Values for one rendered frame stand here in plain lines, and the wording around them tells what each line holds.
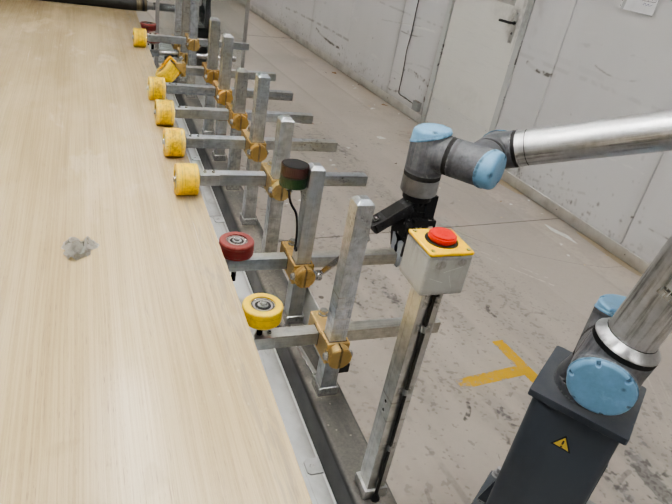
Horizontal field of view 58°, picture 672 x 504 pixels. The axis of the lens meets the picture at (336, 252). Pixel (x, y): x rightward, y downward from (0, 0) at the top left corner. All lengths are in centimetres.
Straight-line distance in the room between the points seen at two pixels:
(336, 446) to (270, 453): 32
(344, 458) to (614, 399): 61
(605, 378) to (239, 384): 80
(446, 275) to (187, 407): 44
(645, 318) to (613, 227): 278
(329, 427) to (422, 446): 105
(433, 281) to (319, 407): 53
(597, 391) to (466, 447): 95
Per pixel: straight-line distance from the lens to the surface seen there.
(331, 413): 129
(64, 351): 109
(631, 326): 143
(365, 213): 108
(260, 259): 142
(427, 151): 141
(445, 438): 234
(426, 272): 83
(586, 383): 147
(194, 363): 106
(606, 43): 428
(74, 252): 132
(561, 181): 443
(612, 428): 170
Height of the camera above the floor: 160
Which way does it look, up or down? 29 degrees down
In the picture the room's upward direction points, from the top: 11 degrees clockwise
